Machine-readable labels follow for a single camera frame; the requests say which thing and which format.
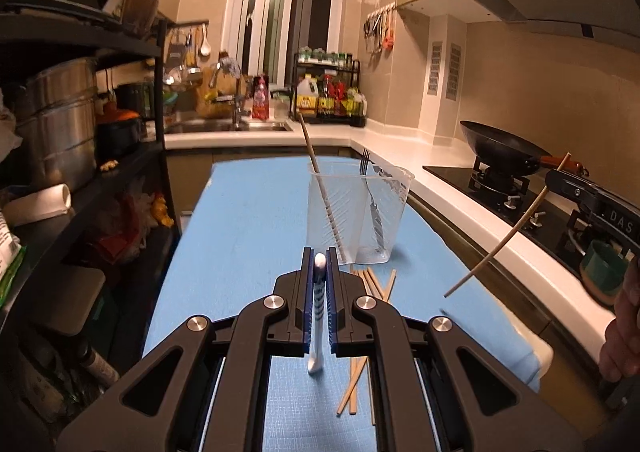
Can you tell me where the small yellow figure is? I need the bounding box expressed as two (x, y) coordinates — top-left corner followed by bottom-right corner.
(150, 192), (175, 228)

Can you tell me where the black spice rack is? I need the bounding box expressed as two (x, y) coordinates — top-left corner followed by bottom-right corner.
(294, 49), (368, 127)

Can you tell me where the blue table mat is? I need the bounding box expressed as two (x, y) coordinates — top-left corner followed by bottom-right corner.
(142, 157), (543, 452)

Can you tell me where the clear plastic cup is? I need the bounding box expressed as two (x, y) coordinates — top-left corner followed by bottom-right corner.
(306, 163), (416, 265)

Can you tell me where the window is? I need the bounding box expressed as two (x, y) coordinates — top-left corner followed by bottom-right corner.
(227, 0), (351, 88)

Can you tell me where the green bowl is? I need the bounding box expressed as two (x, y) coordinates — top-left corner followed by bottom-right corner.
(580, 239), (632, 307)

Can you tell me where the dark bottle with white label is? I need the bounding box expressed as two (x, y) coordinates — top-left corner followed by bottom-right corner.
(75, 342), (121, 383)

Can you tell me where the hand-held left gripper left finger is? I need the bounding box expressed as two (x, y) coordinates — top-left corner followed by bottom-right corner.
(55, 247), (317, 452)

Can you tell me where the grey tray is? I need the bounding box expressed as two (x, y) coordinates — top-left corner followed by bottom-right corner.
(30, 264), (108, 335)

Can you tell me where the steel sink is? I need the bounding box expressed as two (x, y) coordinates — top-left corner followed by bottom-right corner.
(165, 119), (293, 134)

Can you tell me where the metal grater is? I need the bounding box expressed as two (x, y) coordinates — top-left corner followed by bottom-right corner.
(167, 29), (187, 79)

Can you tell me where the red dish soap bottle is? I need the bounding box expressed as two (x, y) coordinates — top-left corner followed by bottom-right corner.
(251, 75), (271, 120)

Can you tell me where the black wok with wooden handle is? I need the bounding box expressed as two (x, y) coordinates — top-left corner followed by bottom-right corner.
(459, 120), (588, 178)

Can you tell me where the black pot with orange lid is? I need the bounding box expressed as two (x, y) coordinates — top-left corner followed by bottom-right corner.
(95, 104), (146, 158)

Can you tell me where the black shelf rack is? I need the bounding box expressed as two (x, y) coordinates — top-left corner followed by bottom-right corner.
(0, 0), (181, 452)

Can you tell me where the wall vent grille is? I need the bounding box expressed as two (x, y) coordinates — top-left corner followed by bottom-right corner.
(446, 43), (462, 99)
(427, 41), (443, 95)

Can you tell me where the green snack packet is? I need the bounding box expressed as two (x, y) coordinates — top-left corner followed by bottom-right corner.
(0, 227), (26, 303)

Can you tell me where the steel stockpot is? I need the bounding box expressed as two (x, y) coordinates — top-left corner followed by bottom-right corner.
(10, 57), (98, 193)

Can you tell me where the black gas stove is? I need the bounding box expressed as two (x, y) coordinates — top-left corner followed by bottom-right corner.
(424, 164), (640, 283)

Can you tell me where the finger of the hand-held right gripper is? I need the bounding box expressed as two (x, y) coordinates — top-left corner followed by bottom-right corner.
(545, 169), (603, 213)

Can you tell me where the chrome faucet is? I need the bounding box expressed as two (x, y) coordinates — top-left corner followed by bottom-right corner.
(207, 64), (251, 128)

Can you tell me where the white paper roll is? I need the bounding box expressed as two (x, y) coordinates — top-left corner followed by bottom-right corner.
(2, 182), (73, 228)

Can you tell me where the person's right hand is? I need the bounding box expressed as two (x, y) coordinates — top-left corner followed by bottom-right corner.
(597, 262), (640, 384)

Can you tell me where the yellow oil jug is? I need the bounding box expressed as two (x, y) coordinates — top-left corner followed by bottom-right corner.
(295, 74), (321, 117)

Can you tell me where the striped handle fork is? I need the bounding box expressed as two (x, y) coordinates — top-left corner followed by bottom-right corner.
(358, 147), (388, 255)

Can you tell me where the wooden chopstick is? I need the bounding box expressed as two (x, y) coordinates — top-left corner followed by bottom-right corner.
(338, 270), (398, 418)
(350, 362), (371, 418)
(297, 112), (351, 260)
(443, 152), (572, 299)
(359, 268), (391, 304)

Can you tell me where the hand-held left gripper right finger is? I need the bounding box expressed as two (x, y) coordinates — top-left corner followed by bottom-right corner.
(326, 247), (586, 452)

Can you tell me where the striped handle spoon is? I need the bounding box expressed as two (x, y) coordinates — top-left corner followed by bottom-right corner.
(307, 253), (328, 377)

